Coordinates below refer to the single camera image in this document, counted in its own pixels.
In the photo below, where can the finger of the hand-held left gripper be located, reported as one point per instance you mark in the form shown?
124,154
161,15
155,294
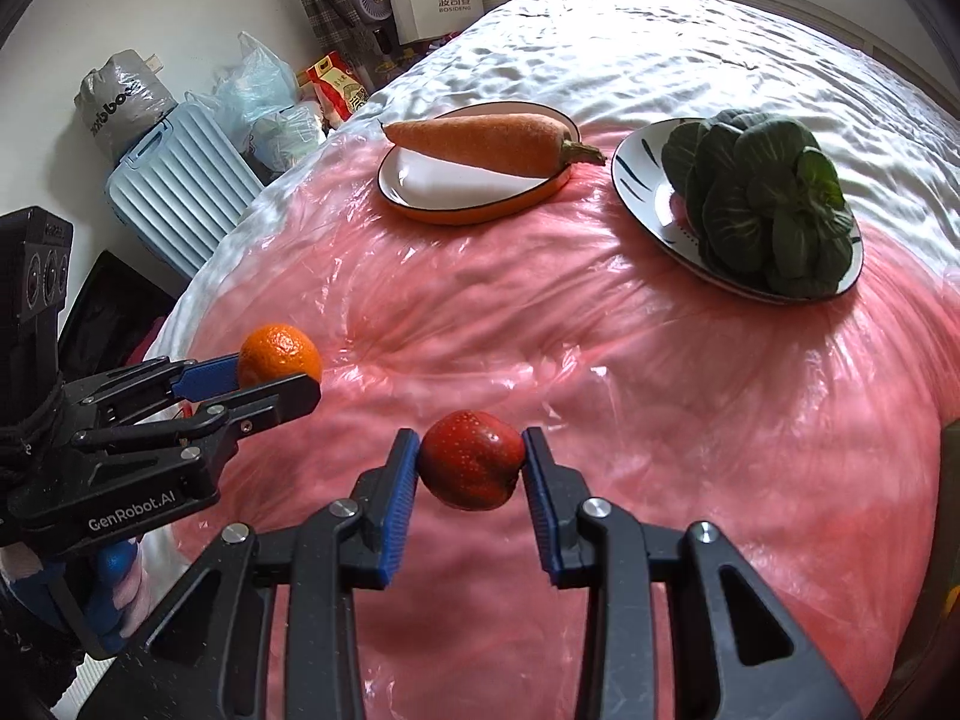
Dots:
210,377
277,399

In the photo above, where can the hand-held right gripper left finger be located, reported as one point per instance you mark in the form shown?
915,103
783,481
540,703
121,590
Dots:
397,510

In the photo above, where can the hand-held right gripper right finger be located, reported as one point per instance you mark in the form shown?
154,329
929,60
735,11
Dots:
541,502

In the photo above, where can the orange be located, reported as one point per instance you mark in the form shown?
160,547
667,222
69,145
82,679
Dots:
277,352

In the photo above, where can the small red fruit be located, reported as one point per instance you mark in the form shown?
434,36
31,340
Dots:
469,459

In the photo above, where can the person's left hand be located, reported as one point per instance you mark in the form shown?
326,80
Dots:
112,566

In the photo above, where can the pink plastic sheet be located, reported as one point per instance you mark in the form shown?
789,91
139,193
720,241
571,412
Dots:
600,390

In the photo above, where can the light blue suitcase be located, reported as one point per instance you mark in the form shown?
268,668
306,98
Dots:
180,187

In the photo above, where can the white green plastic bag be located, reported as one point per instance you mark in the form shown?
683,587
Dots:
289,139

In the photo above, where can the orange oval plate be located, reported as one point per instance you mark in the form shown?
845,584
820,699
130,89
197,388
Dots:
450,201

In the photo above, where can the grey printed bag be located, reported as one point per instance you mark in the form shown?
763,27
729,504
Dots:
124,105

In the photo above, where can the pale blue plastic bag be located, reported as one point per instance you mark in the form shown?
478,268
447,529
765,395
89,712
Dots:
259,86

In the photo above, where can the red yellow snack bag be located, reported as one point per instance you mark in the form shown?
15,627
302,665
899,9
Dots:
337,90

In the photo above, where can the carrot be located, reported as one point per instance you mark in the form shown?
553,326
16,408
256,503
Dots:
487,141

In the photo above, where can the white round plate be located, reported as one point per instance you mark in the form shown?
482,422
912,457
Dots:
645,180

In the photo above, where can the bok choy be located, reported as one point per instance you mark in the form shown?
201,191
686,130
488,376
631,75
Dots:
757,202

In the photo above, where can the white cardboard box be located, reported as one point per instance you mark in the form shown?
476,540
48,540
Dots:
439,7

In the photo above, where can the white quilted bed cover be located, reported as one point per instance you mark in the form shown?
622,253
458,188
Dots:
637,37

